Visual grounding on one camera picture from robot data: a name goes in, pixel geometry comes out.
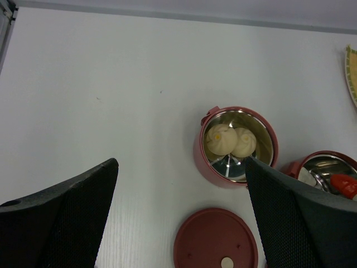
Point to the left aluminium frame post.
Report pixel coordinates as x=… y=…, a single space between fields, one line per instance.
x=8 y=16

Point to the round bun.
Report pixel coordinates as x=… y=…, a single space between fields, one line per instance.
x=246 y=143
x=221 y=139

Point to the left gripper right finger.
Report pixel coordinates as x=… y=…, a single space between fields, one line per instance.
x=300 y=226

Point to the left red lid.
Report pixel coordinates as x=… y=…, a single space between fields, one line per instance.
x=214 y=237

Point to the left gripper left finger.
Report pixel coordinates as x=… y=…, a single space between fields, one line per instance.
x=60 y=226

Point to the red steel bowl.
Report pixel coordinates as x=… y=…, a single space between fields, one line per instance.
x=322 y=165
x=228 y=171

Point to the yellow bamboo mat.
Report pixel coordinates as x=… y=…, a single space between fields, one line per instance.
x=351 y=71

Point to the red salmon nigiri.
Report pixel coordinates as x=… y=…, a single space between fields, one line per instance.
x=345 y=184

